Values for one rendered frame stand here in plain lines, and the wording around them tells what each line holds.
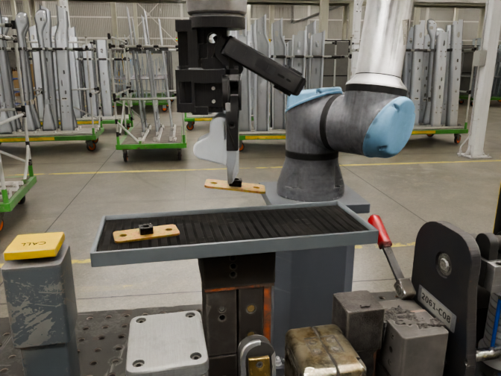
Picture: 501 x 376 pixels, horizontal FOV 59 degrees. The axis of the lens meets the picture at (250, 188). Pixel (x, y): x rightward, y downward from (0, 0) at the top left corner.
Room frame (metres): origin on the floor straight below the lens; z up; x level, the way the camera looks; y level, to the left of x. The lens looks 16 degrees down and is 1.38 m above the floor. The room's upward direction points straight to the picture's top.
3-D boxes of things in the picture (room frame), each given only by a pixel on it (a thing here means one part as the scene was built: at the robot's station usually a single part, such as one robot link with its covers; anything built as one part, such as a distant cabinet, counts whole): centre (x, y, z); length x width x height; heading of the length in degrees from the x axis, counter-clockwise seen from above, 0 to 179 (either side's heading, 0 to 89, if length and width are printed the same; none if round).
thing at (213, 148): (0.58, 0.05, 1.27); 0.06 x 0.03 x 0.09; 91
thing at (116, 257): (0.59, 0.02, 1.16); 0.37 x 0.14 x 0.02; 102
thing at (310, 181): (0.97, -0.14, 1.15); 0.15 x 0.15 x 0.10
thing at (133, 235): (0.56, 0.14, 1.17); 0.08 x 0.04 x 0.01; 111
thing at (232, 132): (0.58, 0.02, 1.31); 0.05 x 0.02 x 0.09; 1
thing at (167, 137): (7.20, 1.55, 0.88); 1.91 x 1.00 x 1.76; 8
